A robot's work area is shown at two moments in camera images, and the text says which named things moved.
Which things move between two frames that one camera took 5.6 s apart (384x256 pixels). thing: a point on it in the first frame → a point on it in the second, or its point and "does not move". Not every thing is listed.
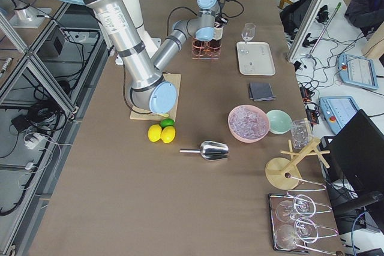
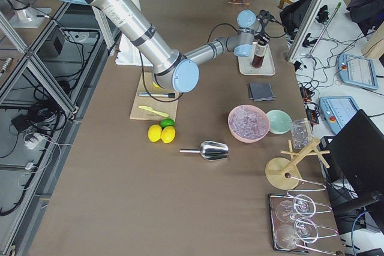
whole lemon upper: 154,132 does not move
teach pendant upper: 357,71 does not move
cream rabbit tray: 255,59 does not move
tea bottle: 218,33 → 260,49
